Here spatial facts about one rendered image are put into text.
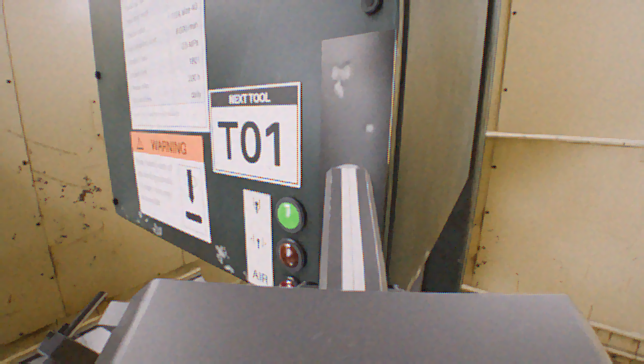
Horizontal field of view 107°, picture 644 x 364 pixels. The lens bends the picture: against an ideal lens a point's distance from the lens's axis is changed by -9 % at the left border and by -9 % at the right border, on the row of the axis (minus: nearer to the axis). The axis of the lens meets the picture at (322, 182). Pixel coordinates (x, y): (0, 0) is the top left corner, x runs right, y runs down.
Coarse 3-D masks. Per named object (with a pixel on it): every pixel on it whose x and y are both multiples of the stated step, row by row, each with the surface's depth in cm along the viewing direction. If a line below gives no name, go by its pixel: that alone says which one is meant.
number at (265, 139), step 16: (272, 112) 19; (288, 112) 18; (240, 128) 21; (256, 128) 20; (272, 128) 19; (288, 128) 18; (240, 144) 21; (256, 144) 20; (272, 144) 19; (288, 144) 18; (240, 160) 21; (256, 160) 20; (272, 160) 19; (288, 160) 19
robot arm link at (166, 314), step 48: (144, 288) 6; (192, 288) 5; (240, 288) 5; (288, 288) 5; (144, 336) 5; (192, 336) 5; (240, 336) 5; (288, 336) 5; (336, 336) 5; (384, 336) 5; (432, 336) 5; (480, 336) 5; (528, 336) 5; (576, 336) 5
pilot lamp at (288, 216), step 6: (282, 204) 19; (288, 204) 19; (282, 210) 19; (288, 210) 19; (294, 210) 19; (282, 216) 19; (288, 216) 19; (294, 216) 19; (282, 222) 19; (288, 222) 19; (294, 222) 19
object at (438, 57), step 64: (256, 0) 18; (320, 0) 15; (384, 0) 13; (448, 0) 20; (256, 64) 19; (320, 64) 16; (448, 64) 23; (128, 128) 32; (320, 128) 17; (448, 128) 28; (128, 192) 36; (448, 192) 35; (384, 256) 16
